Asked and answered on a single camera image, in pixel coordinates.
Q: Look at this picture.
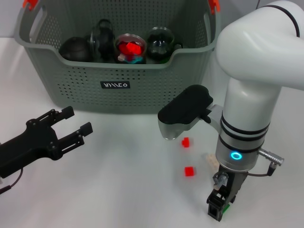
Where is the glass teacup with black sleeve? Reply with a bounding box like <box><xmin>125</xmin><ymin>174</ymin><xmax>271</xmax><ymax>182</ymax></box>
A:
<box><xmin>114</xmin><ymin>34</ymin><xmax>147</xmax><ymax>64</ymax></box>
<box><xmin>146</xmin><ymin>27</ymin><xmax>183</xmax><ymax>64</ymax></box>

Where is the dark clay teapot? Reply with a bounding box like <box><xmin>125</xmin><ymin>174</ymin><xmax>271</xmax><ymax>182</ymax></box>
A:
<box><xmin>58</xmin><ymin>36</ymin><xmax>92</xmax><ymax>62</ymax></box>

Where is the black lidded glass jar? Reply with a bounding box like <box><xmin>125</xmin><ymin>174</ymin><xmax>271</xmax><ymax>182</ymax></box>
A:
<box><xmin>85</xmin><ymin>19</ymin><xmax>116</xmax><ymax>63</ymax></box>

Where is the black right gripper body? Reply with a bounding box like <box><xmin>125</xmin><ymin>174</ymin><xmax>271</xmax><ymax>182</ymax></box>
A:
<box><xmin>212</xmin><ymin>164</ymin><xmax>248</xmax><ymax>204</ymax></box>

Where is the grey perforated storage basket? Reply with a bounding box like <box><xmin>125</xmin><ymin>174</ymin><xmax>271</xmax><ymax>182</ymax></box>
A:
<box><xmin>13</xmin><ymin>0</ymin><xmax>221</xmax><ymax>114</ymax></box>

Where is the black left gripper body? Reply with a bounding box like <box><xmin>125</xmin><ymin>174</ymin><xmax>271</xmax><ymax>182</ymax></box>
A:
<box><xmin>0</xmin><ymin>118</ymin><xmax>60</xmax><ymax>179</ymax></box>

